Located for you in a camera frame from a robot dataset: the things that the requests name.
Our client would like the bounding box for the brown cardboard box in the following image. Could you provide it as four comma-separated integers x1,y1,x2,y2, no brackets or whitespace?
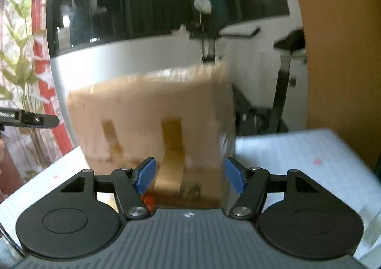
66,61,237,208

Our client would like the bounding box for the red snack packet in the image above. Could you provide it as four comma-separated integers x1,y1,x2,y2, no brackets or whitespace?
141,194,155,213

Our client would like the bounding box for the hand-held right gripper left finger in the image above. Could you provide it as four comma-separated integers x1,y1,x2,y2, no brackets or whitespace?
60,157,157,221

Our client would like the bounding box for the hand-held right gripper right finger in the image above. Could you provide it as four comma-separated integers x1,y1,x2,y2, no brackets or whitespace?
224,156,323,221

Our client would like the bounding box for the wooden board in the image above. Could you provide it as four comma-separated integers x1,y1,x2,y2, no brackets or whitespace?
286,0,381,174

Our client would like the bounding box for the leaf print curtain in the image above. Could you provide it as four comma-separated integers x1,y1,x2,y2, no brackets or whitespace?
0,0,73,195

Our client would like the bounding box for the crumpled white cloth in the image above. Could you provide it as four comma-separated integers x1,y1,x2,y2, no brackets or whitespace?
172,24,191,38

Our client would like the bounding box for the red metal frame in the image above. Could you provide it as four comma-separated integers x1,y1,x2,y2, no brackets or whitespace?
32,0,75,155

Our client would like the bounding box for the black exercise bike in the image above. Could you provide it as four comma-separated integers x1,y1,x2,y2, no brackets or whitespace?
186,19,308,136

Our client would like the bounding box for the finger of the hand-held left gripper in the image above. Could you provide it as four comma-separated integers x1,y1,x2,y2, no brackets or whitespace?
0,107,59,130

